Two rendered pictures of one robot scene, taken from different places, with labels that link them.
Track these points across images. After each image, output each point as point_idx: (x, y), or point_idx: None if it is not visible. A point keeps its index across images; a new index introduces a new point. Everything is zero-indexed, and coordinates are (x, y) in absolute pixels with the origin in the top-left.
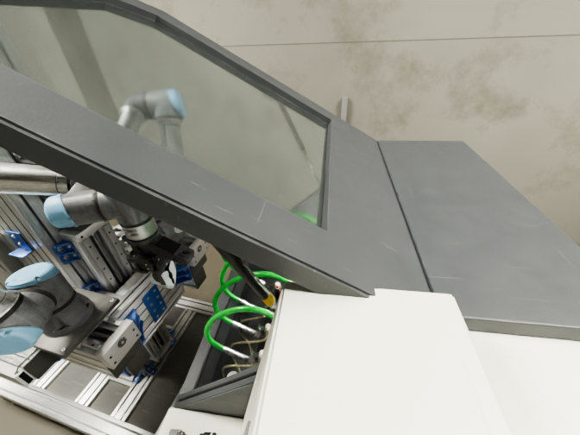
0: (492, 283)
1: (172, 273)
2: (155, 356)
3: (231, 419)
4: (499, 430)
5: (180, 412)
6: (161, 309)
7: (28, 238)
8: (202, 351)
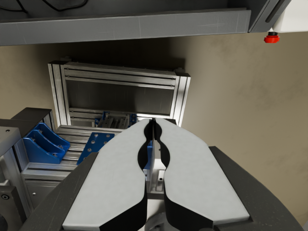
0: None
1: (135, 156)
2: (126, 119)
3: None
4: None
5: (293, 5)
6: (98, 136)
7: None
8: (179, 25)
